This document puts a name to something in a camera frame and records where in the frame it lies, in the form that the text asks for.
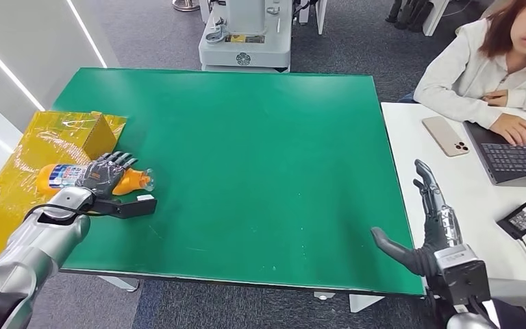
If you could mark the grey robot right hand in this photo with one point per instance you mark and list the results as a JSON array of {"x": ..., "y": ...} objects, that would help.
[{"x": 440, "y": 231}]

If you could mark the person's right hand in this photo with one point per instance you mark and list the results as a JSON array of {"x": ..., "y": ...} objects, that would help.
[{"x": 515, "y": 129}]

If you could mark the person's left hand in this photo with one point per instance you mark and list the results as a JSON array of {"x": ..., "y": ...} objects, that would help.
[{"x": 496, "y": 97}]

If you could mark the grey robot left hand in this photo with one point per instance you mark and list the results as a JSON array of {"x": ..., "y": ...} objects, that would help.
[{"x": 104, "y": 175}]

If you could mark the orange detergent bottle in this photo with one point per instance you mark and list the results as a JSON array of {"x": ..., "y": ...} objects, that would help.
[{"x": 129, "y": 181}]

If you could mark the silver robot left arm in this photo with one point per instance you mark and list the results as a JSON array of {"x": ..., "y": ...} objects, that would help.
[{"x": 40, "y": 245}]

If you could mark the grey white robot base machine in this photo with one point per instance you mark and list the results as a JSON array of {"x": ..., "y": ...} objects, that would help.
[{"x": 245, "y": 50}]

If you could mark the grey laptop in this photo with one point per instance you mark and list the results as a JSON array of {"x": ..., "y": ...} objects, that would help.
[{"x": 517, "y": 159}]

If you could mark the person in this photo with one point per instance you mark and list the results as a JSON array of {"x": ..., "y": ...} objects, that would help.
[{"x": 462, "y": 68}]

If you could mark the beige smartphone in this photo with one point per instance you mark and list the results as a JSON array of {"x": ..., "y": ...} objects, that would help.
[{"x": 446, "y": 136}]

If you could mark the black power adapter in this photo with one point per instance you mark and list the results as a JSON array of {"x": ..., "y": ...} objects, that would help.
[{"x": 522, "y": 220}]

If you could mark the yellow taped cardboard box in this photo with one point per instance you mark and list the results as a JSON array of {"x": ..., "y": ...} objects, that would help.
[{"x": 18, "y": 150}]

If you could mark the white side table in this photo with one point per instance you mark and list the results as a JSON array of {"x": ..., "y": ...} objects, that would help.
[{"x": 408, "y": 136}]

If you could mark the white table foot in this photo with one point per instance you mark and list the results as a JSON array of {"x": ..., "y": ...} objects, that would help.
[
  {"x": 120, "y": 283},
  {"x": 324, "y": 295},
  {"x": 363, "y": 303}
]

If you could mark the metal stand with round base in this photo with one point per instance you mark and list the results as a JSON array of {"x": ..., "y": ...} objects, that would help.
[{"x": 186, "y": 4}]

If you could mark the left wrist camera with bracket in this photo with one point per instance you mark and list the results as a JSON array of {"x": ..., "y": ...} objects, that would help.
[{"x": 131, "y": 208}]

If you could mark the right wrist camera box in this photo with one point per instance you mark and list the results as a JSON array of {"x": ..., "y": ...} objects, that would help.
[{"x": 462, "y": 277}]

